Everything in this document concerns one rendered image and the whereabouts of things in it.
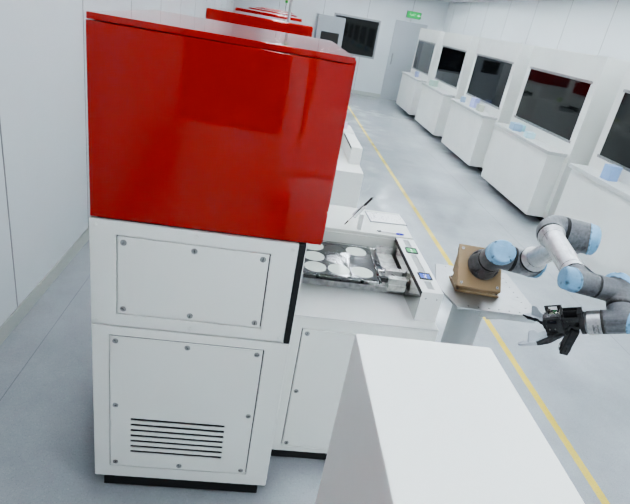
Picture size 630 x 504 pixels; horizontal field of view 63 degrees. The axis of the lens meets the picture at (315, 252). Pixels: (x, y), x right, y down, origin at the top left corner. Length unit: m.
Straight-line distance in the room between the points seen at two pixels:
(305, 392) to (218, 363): 0.50
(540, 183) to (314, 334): 5.11
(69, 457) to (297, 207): 1.57
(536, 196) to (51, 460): 5.85
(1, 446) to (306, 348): 1.41
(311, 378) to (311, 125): 1.13
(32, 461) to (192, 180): 1.52
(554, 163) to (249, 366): 5.47
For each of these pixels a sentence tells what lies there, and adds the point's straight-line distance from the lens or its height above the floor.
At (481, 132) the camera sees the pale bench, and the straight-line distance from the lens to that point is 8.79.
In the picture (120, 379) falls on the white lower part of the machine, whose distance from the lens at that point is 2.07.
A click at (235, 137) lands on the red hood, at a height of 1.54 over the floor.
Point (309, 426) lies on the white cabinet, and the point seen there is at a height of 0.24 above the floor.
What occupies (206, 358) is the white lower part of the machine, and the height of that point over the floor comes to 0.72.
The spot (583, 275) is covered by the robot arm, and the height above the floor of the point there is 1.33.
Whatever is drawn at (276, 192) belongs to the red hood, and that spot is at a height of 1.39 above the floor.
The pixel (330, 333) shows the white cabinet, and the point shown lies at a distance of 2.12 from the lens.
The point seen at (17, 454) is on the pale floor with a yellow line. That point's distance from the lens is 2.70.
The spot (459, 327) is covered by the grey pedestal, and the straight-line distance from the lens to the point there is 2.69.
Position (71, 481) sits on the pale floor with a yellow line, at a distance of 2.55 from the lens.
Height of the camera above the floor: 1.91
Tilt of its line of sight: 25 degrees down
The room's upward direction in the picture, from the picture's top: 10 degrees clockwise
